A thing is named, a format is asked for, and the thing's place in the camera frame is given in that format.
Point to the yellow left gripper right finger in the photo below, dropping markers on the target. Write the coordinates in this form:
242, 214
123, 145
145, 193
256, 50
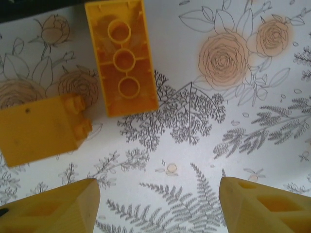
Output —
267, 208

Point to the long yellow lego brick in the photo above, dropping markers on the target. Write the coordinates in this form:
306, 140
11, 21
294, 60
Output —
124, 60

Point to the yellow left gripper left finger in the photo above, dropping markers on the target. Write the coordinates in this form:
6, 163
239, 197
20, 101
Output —
60, 208

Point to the black plastic bin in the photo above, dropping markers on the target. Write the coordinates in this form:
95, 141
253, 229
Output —
36, 8

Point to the small yellow lego brick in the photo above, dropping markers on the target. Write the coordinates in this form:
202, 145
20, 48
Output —
39, 131

